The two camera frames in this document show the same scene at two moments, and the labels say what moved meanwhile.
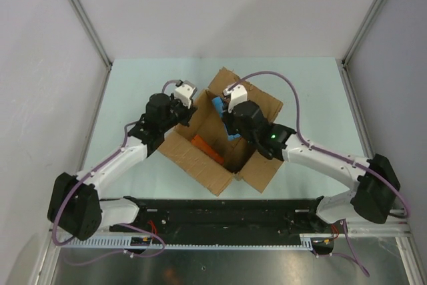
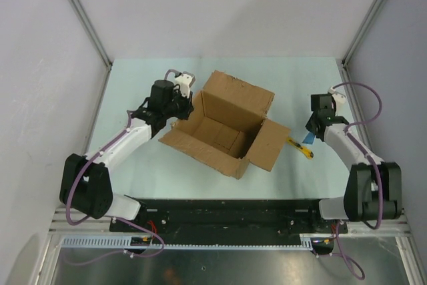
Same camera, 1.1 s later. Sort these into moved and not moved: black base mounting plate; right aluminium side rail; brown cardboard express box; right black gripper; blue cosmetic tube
Moved: blue cosmetic tube; right black gripper; brown cardboard express box
Not moved: black base mounting plate; right aluminium side rail
